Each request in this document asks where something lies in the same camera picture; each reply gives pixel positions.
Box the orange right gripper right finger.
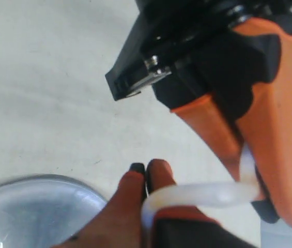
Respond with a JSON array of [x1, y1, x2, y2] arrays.
[[147, 159, 259, 248]]

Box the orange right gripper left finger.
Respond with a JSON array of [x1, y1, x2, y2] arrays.
[[56, 163, 146, 247]]

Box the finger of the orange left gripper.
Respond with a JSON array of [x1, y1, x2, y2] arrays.
[[205, 18, 292, 229]]

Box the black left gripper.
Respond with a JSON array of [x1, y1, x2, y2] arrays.
[[104, 0, 255, 181]]

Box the round stainless steel plate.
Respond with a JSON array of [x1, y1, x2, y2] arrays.
[[0, 174, 107, 247]]

